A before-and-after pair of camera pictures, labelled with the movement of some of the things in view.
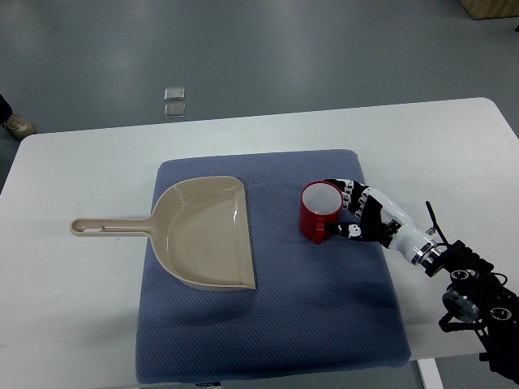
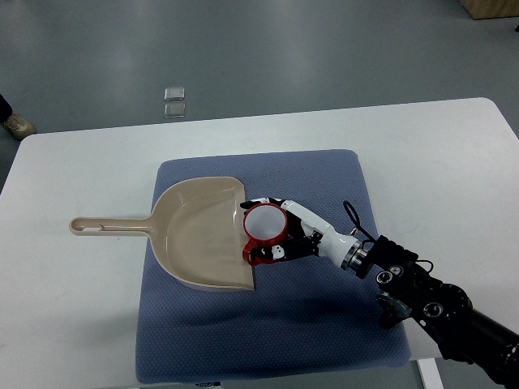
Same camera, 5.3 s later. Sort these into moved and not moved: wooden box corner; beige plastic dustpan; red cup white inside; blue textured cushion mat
Moved: red cup white inside
Not moved: wooden box corner; beige plastic dustpan; blue textured cushion mat
